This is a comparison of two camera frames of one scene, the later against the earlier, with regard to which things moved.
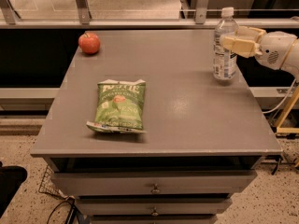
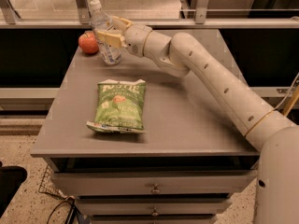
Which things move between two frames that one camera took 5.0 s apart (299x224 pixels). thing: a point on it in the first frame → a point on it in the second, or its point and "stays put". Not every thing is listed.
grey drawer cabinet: (139, 132) stays put
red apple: (89, 43) stays put
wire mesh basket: (49, 184) stays put
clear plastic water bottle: (224, 61) → (99, 18)
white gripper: (272, 50) → (135, 39)
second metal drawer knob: (155, 213) stays put
